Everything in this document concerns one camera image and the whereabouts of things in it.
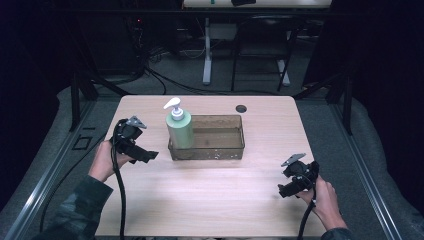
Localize thin black floor cable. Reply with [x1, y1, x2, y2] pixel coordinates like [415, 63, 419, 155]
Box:
[39, 132, 108, 234]

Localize hand-held gripper black cable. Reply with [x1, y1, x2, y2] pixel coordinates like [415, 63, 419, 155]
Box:
[109, 122, 127, 240]
[296, 186, 318, 240]

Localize black chair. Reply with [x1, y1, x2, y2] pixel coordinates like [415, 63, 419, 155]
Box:
[230, 14, 305, 93]

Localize white desk leg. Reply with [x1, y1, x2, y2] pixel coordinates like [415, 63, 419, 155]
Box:
[202, 17, 214, 86]

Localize right hand-held gripper black cable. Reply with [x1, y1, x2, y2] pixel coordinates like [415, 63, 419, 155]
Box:
[296, 186, 318, 240]

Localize brown transparent plastic bin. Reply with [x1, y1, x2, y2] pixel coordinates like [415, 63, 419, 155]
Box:
[167, 114, 246, 162]

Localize person's right hand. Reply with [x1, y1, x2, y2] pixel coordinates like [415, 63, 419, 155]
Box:
[295, 175, 349, 231]

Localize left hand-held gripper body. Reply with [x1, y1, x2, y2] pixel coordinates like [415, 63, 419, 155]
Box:
[111, 115, 148, 158]

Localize light background desk top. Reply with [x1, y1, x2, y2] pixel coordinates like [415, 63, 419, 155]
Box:
[182, 0, 333, 9]

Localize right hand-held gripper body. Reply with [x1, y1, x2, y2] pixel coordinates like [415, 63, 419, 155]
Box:
[280, 152, 320, 193]

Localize green pump bottle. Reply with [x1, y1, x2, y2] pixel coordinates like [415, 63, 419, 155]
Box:
[162, 96, 196, 150]

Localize person's left hand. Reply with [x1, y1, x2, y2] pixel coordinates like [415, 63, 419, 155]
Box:
[87, 139, 133, 184]

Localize aluminium floor rail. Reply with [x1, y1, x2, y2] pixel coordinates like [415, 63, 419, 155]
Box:
[329, 102, 405, 240]
[2, 99, 98, 240]

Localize left hand-held gripper black cable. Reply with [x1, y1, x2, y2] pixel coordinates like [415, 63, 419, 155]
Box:
[109, 122, 127, 240]

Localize black metal stand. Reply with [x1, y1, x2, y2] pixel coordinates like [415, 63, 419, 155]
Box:
[68, 70, 132, 133]
[293, 70, 354, 136]

